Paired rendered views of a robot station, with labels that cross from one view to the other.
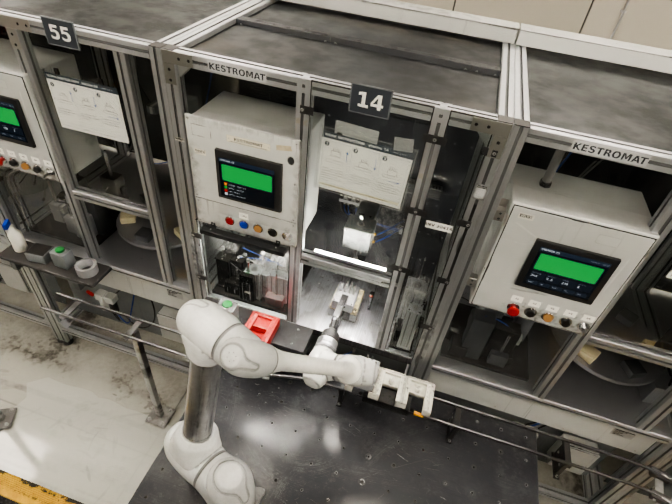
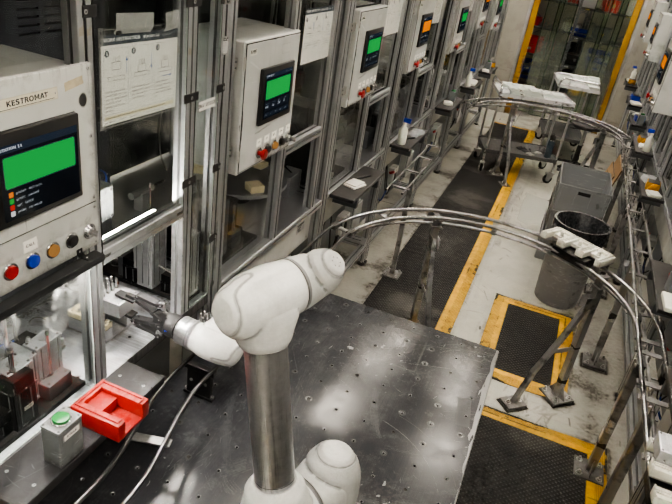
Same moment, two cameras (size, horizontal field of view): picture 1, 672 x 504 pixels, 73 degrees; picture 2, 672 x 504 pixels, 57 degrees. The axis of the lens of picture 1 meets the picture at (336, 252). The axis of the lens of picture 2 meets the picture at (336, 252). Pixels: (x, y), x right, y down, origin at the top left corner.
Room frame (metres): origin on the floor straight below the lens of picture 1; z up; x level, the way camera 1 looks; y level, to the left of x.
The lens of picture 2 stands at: (0.59, 1.46, 2.18)
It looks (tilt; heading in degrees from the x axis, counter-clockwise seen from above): 28 degrees down; 276
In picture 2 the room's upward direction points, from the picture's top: 9 degrees clockwise
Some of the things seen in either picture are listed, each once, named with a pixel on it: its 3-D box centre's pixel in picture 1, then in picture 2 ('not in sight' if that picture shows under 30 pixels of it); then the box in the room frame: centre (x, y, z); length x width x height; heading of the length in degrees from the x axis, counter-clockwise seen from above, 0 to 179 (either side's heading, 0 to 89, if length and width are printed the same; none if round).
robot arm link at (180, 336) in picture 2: (326, 346); (187, 331); (1.14, -0.01, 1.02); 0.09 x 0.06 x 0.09; 78
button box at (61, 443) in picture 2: (228, 311); (59, 435); (1.29, 0.44, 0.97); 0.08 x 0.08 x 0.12; 78
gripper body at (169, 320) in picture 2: (331, 332); (167, 322); (1.21, -0.03, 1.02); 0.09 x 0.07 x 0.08; 168
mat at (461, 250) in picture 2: not in sight; (478, 190); (-0.17, -4.51, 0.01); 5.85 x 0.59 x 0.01; 78
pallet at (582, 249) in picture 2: not in sight; (575, 250); (-0.37, -1.61, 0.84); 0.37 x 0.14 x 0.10; 136
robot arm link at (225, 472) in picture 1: (229, 486); (329, 480); (0.62, 0.26, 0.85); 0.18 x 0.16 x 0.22; 57
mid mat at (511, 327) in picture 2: not in sight; (527, 341); (-0.39, -1.94, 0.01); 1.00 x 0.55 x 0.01; 78
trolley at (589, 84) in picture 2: not in sight; (568, 113); (-1.24, -6.55, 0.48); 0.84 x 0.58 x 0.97; 86
